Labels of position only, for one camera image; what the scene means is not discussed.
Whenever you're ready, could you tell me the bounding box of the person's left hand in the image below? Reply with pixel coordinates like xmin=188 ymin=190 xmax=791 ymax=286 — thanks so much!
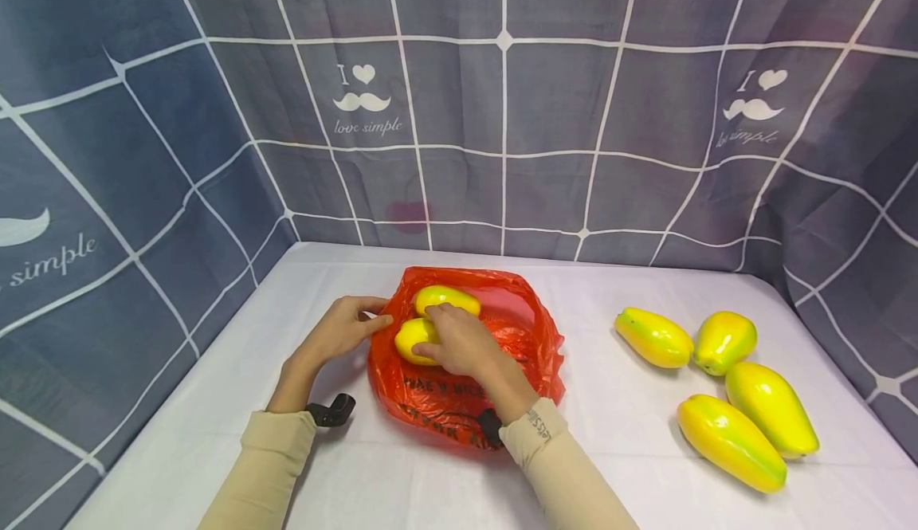
xmin=292 ymin=296 xmax=394 ymax=367

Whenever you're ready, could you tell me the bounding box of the person's right hand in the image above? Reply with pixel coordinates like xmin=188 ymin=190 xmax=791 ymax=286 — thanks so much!
xmin=411 ymin=303 xmax=508 ymax=379

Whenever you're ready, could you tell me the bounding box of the red plastic bag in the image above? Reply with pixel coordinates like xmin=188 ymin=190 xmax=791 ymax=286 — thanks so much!
xmin=367 ymin=266 xmax=567 ymax=451

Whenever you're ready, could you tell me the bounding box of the yellow green toy papaya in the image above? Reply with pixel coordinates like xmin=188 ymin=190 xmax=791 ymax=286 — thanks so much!
xmin=677 ymin=394 xmax=789 ymax=494
xmin=692 ymin=311 xmax=759 ymax=377
xmin=394 ymin=318 xmax=442 ymax=367
xmin=724 ymin=362 xmax=821 ymax=460
xmin=414 ymin=285 xmax=482 ymax=320
xmin=614 ymin=307 xmax=696 ymax=370

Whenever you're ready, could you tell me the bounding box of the person's left forearm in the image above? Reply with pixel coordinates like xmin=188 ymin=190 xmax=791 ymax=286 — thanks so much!
xmin=197 ymin=355 xmax=321 ymax=530

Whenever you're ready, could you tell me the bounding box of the person's right forearm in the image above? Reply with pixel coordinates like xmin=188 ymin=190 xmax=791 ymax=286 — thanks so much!
xmin=479 ymin=353 xmax=639 ymax=530

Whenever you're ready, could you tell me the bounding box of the black wrist band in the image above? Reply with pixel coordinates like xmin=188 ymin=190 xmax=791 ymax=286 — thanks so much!
xmin=306 ymin=393 xmax=357 ymax=428
xmin=476 ymin=408 xmax=504 ymax=449

